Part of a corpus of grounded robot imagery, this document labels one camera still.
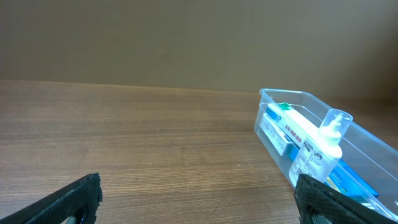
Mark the white glue bottle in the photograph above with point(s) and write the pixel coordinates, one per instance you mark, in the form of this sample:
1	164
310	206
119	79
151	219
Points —
320	153

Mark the blue lozenge box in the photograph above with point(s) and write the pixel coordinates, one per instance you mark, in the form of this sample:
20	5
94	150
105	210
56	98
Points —
342	179

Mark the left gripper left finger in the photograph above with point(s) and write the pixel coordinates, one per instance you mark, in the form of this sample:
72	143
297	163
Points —
79	200

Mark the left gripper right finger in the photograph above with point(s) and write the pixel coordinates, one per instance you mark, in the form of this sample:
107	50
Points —
319	204

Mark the clear plastic container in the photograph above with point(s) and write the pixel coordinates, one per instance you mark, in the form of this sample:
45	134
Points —
372	159

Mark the Hansaplast plaster box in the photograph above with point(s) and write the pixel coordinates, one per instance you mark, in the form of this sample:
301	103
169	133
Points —
276	136

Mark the white green medicine box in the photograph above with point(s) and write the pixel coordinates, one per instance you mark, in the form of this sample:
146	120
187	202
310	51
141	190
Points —
293	123

